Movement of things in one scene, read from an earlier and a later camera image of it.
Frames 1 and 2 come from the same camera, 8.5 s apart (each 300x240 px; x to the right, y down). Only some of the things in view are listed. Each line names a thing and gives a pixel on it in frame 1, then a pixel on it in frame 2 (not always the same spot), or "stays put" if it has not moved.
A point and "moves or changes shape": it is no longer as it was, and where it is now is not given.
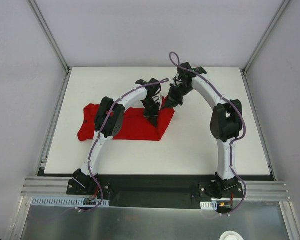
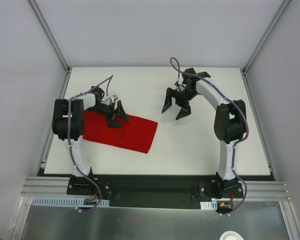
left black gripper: [151, 112] -> [114, 113]
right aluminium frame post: [265, 36] stays put
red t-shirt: [135, 126] moves or changes shape
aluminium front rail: [256, 190] stays put
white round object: [230, 235] stays put
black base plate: [156, 191] stays put
